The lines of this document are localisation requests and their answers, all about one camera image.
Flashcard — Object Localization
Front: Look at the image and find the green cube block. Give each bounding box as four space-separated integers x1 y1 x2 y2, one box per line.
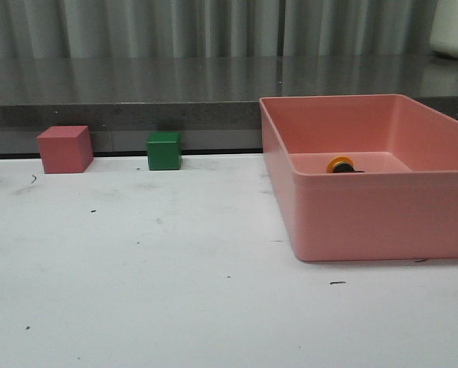
146 131 182 171

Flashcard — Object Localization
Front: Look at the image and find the pink cube block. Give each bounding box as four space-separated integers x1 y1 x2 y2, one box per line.
37 126 93 174

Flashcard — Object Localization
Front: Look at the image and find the pink plastic bin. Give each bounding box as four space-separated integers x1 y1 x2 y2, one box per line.
260 94 458 261

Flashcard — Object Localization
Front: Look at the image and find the yellow mushroom push button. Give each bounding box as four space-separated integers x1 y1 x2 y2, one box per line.
326 156 363 173

